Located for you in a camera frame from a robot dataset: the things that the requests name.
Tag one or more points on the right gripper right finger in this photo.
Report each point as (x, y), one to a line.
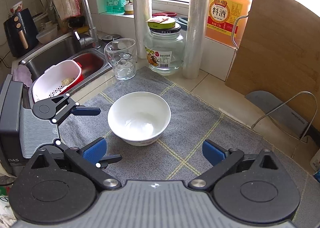
(224, 162)

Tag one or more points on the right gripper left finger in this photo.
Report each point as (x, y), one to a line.
(100, 179)

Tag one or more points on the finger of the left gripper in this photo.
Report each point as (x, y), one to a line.
(94, 153)
(58, 108)

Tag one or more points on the white bowl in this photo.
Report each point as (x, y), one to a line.
(139, 118)

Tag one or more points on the metal kitchen faucet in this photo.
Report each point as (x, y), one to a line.
(93, 39)

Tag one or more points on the grey kitchen knife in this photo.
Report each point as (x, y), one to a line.
(286, 116)

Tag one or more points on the white pink colander basket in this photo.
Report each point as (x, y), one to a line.
(57, 80)

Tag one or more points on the stainless steel sink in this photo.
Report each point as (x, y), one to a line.
(63, 48)

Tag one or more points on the grey checked cloth mat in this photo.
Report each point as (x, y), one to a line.
(178, 152)

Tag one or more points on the black air fryer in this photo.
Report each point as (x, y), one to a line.
(21, 32)

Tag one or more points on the clear drinking glass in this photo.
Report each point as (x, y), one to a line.
(121, 55)

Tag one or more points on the white blue salt bag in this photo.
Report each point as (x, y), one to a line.
(315, 161)

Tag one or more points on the cloth on faucet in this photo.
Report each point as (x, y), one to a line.
(67, 8)

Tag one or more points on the bamboo cutting board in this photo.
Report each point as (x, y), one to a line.
(279, 53)

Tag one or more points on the glass jar with lid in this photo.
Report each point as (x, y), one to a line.
(164, 45)

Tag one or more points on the small potted plant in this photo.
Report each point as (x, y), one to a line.
(128, 7)

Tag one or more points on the short plastic wrap roll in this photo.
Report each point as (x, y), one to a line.
(142, 13)

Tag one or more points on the orange cooking wine jug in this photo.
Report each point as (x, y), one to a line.
(222, 15)

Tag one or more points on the tall plastic wrap roll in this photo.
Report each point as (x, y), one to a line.
(197, 23)

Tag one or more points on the metal wire board stand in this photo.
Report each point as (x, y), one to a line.
(310, 133)

